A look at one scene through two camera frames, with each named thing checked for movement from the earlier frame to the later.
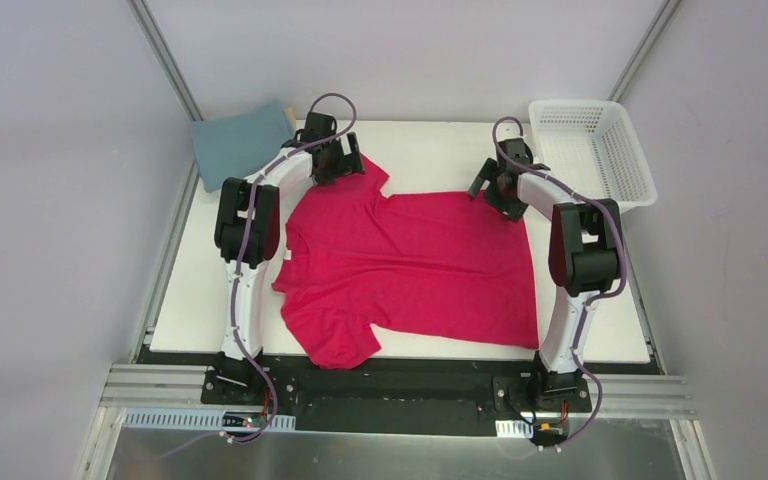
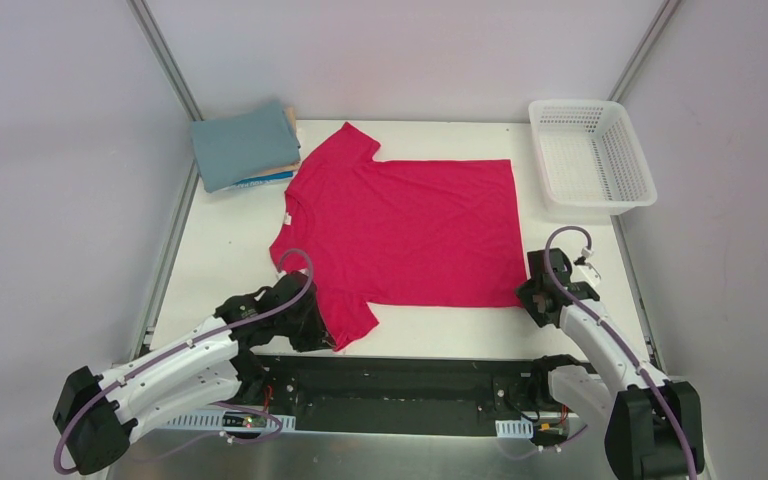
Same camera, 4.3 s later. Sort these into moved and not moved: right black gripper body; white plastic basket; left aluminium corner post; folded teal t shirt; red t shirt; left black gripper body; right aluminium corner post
Moved: red t shirt; left black gripper body; right black gripper body
Not moved: right aluminium corner post; left aluminium corner post; folded teal t shirt; white plastic basket
